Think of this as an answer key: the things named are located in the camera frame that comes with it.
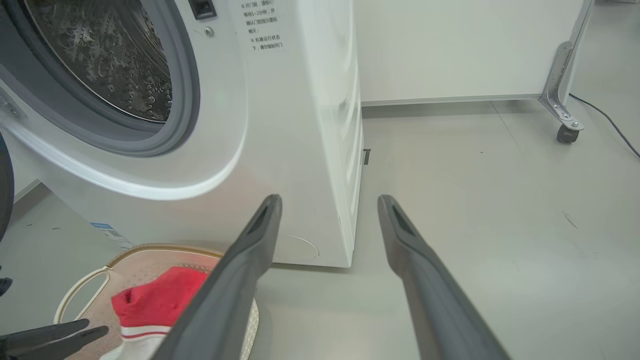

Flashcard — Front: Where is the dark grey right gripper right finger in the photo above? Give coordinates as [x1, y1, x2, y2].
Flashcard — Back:
[377, 195, 511, 360]

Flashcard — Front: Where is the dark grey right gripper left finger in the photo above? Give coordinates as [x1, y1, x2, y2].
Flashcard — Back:
[152, 194, 283, 360]

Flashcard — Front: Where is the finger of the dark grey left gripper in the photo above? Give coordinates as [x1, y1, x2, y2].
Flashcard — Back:
[0, 326, 109, 360]
[0, 319, 91, 351]

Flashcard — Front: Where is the blue energy label sticker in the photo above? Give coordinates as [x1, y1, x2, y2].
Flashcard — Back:
[90, 222, 135, 250]

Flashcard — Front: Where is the black-rimmed glass washer door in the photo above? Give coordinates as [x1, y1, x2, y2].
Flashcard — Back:
[0, 132, 15, 241]

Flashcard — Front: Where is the white front-load washing machine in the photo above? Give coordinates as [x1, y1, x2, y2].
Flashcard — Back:
[0, 0, 365, 268]

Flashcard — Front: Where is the printed instruction label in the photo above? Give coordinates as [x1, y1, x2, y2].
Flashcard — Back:
[244, 0, 285, 53]

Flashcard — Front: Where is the red and white jersey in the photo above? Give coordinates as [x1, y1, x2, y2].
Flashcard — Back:
[100, 266, 211, 360]

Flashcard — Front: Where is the metal leg with caster wheel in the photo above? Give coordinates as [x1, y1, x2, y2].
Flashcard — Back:
[539, 0, 596, 144]

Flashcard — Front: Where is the cream perforated laundry basket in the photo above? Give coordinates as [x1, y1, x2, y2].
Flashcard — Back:
[54, 243, 260, 360]

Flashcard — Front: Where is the black floor cable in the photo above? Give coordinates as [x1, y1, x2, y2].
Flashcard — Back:
[570, 93, 640, 160]

